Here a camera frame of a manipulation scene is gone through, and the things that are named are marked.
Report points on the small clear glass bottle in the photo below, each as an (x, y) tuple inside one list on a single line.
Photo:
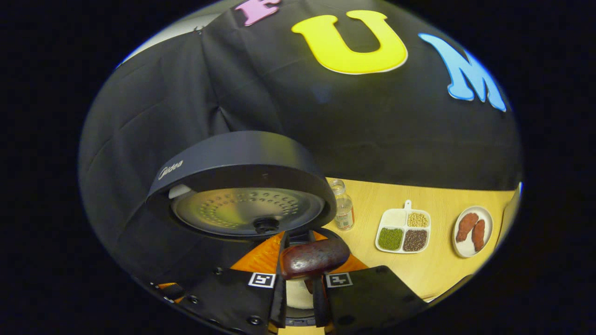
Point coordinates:
[(343, 211)]

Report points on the round white plate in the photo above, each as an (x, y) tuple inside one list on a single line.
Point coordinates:
[(465, 250)]

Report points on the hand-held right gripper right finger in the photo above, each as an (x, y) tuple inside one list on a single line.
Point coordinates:
[(319, 302)]

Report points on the dark grey rice cooker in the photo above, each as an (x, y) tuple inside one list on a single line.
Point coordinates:
[(233, 153)]

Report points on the white divided bean dish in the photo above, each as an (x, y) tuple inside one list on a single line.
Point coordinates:
[(396, 217)]

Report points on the brown meat piece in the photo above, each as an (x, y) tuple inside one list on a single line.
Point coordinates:
[(479, 235), (466, 226)]

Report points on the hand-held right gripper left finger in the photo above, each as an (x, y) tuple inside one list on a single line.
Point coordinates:
[(279, 302)]

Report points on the brown wooden spoon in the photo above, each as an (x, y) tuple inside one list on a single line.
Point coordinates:
[(312, 258)]

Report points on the black backdrop cloth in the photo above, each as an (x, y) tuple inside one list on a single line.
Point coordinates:
[(372, 130)]

